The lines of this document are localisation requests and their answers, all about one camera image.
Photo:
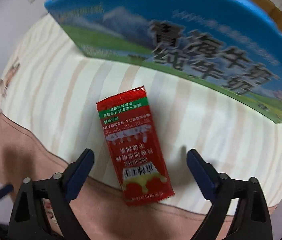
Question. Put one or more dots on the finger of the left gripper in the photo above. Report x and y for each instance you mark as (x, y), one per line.
(5, 190)

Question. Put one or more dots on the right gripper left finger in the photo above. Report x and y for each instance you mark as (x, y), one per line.
(29, 219)

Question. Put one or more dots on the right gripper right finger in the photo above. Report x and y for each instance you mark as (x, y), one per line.
(251, 219)

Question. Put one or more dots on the red long snack packet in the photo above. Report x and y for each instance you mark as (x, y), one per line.
(134, 147)

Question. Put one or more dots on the blue green milk carton box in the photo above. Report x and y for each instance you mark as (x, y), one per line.
(231, 46)

